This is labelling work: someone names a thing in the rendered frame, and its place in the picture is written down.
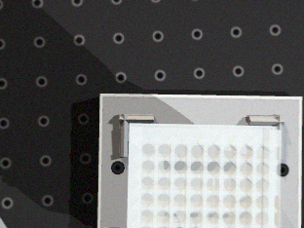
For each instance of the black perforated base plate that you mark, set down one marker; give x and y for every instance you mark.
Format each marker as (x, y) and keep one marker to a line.
(58, 56)

